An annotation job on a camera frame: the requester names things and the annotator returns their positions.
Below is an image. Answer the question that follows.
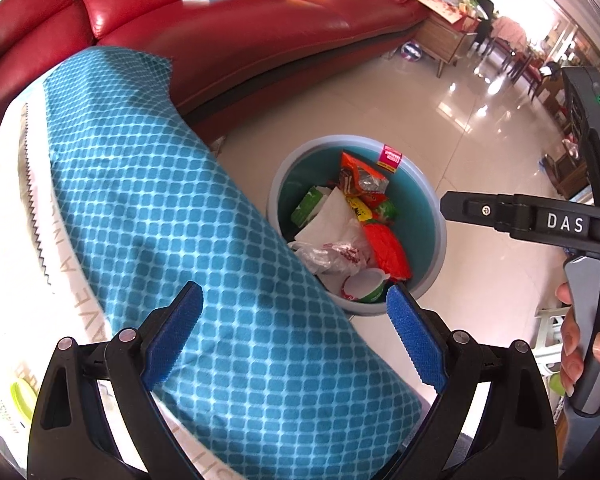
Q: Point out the red leather sofa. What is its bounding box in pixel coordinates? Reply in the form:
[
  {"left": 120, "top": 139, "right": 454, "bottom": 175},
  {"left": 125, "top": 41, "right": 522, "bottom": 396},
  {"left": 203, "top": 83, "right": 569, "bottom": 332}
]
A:
[{"left": 0, "top": 0, "right": 428, "bottom": 142}]

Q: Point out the person's right hand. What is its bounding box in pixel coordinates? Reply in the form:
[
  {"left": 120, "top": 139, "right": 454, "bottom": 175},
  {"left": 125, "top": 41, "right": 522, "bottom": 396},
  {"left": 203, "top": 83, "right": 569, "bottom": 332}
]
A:
[{"left": 556, "top": 283, "right": 600, "bottom": 396}]

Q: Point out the red label on bin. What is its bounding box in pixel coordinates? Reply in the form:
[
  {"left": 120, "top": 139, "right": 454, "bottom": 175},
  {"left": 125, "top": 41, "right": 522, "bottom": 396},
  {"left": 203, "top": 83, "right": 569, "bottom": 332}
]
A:
[{"left": 377, "top": 144, "right": 403, "bottom": 174}]

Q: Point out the instant noodle cup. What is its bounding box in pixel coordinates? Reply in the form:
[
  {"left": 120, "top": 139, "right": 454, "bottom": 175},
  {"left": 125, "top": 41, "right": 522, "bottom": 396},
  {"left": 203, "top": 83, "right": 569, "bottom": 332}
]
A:
[{"left": 340, "top": 268, "right": 390, "bottom": 304}]

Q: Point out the wooden side table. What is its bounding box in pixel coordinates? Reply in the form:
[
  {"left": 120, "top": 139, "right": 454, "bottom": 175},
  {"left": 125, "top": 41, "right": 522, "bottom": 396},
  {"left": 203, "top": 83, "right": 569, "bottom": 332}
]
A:
[{"left": 415, "top": 0, "right": 479, "bottom": 78}]

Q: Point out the orange mesh bag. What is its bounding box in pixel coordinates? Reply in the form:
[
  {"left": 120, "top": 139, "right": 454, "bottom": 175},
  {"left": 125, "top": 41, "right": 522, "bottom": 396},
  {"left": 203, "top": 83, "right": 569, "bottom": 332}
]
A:
[{"left": 363, "top": 221, "right": 413, "bottom": 281}]

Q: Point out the clear plastic bag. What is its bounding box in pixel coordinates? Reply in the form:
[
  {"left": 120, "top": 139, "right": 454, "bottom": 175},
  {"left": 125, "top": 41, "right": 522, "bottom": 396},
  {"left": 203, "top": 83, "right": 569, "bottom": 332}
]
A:
[{"left": 288, "top": 219, "right": 376, "bottom": 278}]

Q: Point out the blue round trash bin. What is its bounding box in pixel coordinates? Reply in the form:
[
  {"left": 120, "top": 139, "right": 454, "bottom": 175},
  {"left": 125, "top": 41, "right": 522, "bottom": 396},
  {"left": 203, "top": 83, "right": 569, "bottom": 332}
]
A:
[{"left": 266, "top": 134, "right": 446, "bottom": 298}]

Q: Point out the white plastic stool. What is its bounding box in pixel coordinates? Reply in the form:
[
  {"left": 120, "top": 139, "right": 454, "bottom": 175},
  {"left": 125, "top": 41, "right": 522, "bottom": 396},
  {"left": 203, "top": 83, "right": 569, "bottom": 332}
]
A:
[{"left": 532, "top": 307, "right": 569, "bottom": 377}]

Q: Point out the lime green plastic cup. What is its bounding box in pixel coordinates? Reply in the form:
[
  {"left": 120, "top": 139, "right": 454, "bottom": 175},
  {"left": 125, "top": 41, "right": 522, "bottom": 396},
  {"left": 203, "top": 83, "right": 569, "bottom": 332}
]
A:
[{"left": 9, "top": 378, "right": 38, "bottom": 424}]

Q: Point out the orange red snack wrapper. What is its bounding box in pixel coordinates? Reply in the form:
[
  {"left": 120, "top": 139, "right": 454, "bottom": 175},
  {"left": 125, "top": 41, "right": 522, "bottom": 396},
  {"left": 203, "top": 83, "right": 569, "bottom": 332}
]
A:
[{"left": 338, "top": 152, "right": 389, "bottom": 209}]

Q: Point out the white paper towel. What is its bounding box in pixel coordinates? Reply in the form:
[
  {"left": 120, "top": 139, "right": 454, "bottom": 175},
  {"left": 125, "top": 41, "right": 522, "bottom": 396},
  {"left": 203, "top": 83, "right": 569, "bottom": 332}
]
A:
[{"left": 294, "top": 188, "right": 355, "bottom": 246}]

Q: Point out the patterned tablecloth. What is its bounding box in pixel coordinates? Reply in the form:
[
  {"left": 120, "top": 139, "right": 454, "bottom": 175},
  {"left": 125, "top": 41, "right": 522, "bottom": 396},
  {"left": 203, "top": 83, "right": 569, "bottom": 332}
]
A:
[{"left": 0, "top": 45, "right": 424, "bottom": 480}]

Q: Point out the small ball on floor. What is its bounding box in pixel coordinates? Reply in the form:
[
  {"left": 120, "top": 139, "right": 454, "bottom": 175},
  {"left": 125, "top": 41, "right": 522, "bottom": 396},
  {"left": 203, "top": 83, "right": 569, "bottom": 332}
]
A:
[{"left": 400, "top": 41, "right": 422, "bottom": 62}]

